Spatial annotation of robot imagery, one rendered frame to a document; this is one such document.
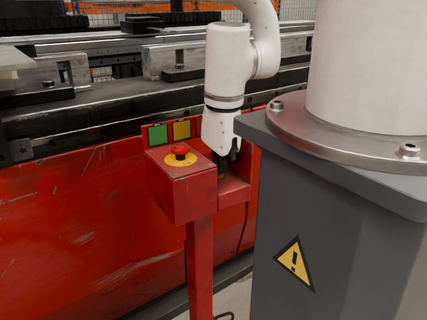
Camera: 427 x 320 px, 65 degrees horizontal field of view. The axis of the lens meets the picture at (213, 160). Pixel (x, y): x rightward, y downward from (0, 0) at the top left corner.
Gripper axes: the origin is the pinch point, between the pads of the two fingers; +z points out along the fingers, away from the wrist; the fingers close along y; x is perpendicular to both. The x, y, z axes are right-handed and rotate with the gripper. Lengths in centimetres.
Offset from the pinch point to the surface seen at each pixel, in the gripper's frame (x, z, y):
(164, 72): 1.6, -13.3, -33.3
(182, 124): -4.9, -7.7, -9.6
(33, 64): -33.7, -25.0, -9.2
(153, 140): -12.5, -5.3, -9.4
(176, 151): -11.1, -6.7, -0.1
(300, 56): 58, -13, -35
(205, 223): -4.6, 14.3, 2.2
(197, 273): -7.3, 29.2, 3.5
